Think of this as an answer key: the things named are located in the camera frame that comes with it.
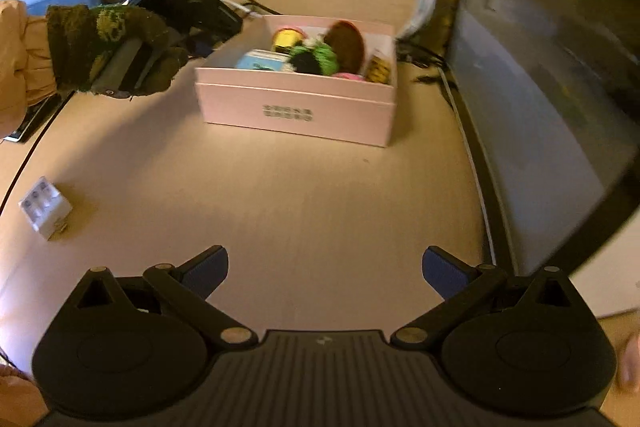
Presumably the person's left hand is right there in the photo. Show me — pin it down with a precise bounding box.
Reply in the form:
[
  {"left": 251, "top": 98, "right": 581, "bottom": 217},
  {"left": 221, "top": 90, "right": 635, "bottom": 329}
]
[{"left": 45, "top": 3, "right": 192, "bottom": 100}]

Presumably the person's left forearm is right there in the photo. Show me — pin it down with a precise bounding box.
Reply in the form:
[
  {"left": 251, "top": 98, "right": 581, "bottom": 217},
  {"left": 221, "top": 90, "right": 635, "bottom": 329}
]
[{"left": 0, "top": 0, "right": 57, "bottom": 142}]

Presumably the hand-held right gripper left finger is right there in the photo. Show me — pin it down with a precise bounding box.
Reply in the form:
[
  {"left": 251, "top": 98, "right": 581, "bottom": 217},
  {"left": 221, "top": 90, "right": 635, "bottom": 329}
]
[{"left": 75, "top": 245, "right": 256, "bottom": 349}]

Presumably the yellow black small toy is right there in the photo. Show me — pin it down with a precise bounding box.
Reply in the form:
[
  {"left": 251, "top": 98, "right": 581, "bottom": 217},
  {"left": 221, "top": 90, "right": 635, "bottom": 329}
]
[{"left": 364, "top": 48, "right": 392, "bottom": 84}]

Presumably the person's right forearm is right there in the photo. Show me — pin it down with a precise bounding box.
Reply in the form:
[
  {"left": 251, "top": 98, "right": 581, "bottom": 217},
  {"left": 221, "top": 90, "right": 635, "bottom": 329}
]
[{"left": 0, "top": 363, "right": 47, "bottom": 427}]

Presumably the light blue toy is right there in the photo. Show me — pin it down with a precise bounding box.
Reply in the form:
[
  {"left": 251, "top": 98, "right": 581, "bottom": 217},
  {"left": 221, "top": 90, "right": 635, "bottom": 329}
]
[{"left": 234, "top": 49, "right": 292, "bottom": 73}]

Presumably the pink cardboard box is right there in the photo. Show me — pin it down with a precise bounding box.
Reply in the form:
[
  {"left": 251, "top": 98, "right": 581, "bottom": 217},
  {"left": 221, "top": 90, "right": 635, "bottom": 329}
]
[{"left": 194, "top": 14, "right": 399, "bottom": 149}]

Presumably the pink blurred object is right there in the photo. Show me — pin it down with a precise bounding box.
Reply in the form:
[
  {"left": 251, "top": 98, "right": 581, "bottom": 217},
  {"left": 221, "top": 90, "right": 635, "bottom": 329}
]
[{"left": 619, "top": 336, "right": 640, "bottom": 394}]

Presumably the thin black cable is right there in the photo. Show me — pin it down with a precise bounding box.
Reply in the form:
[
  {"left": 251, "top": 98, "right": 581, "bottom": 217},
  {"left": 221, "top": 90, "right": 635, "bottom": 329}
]
[{"left": 0, "top": 94, "right": 71, "bottom": 228}]

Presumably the green black knit toy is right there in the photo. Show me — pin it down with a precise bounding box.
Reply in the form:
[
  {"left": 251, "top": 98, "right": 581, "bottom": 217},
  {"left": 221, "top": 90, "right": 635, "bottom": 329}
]
[{"left": 289, "top": 36, "right": 342, "bottom": 77}]

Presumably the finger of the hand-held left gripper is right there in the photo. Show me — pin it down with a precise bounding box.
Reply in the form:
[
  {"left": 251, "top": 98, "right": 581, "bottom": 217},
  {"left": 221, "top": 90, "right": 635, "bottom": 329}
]
[
  {"left": 186, "top": 32, "right": 222, "bottom": 58},
  {"left": 192, "top": 0, "right": 246, "bottom": 38}
]

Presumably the large monitor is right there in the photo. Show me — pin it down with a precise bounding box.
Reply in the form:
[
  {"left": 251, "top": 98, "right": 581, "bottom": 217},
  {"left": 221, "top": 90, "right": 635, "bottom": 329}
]
[{"left": 444, "top": 0, "right": 640, "bottom": 305}]

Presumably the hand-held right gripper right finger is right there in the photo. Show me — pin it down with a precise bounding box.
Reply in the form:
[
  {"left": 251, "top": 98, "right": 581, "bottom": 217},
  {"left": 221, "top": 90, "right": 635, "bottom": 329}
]
[{"left": 390, "top": 245, "right": 574, "bottom": 350}]

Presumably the yellow round toy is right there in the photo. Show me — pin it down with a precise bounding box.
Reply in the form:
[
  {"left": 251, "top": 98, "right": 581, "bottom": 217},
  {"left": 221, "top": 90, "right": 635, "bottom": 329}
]
[{"left": 271, "top": 28, "right": 307, "bottom": 54}]

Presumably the white battery charger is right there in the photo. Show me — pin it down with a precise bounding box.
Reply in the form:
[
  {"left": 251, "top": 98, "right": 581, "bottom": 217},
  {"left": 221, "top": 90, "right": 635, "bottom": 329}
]
[{"left": 18, "top": 176, "right": 74, "bottom": 241}]

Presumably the bundle of black cables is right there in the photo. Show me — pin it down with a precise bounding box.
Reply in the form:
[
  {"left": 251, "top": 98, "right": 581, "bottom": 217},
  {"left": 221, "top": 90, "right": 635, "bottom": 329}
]
[{"left": 395, "top": 39, "right": 453, "bottom": 85}]

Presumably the brown oval plush toy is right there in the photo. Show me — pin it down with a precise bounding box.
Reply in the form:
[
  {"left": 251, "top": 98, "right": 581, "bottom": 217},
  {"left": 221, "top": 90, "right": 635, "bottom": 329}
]
[{"left": 324, "top": 20, "right": 367, "bottom": 76}]

